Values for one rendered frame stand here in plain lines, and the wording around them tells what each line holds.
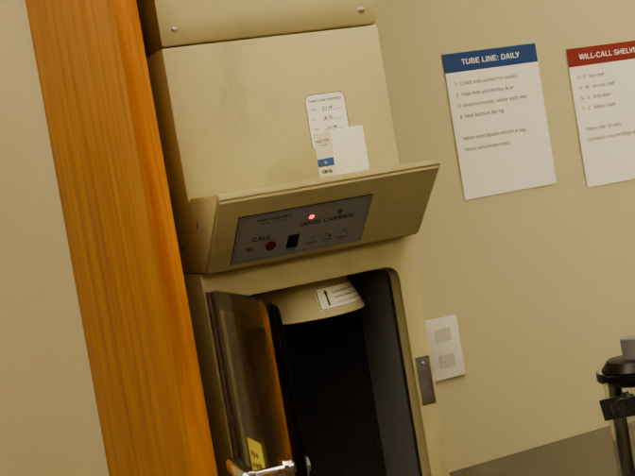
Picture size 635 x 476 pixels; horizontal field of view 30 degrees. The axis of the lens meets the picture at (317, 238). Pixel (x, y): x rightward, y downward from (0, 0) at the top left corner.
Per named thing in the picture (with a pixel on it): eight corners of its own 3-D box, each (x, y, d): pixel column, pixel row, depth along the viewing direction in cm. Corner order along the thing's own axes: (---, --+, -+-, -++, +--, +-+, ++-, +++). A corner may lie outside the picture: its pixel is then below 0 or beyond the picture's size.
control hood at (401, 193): (198, 275, 156) (185, 199, 155) (412, 233, 169) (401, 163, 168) (228, 276, 145) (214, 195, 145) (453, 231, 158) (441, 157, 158)
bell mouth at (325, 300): (228, 324, 177) (222, 287, 177) (334, 301, 185) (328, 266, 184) (272, 330, 161) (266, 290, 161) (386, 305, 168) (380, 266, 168)
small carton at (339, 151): (319, 178, 160) (312, 133, 159) (352, 172, 162) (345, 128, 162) (336, 175, 155) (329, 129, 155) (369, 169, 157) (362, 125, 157)
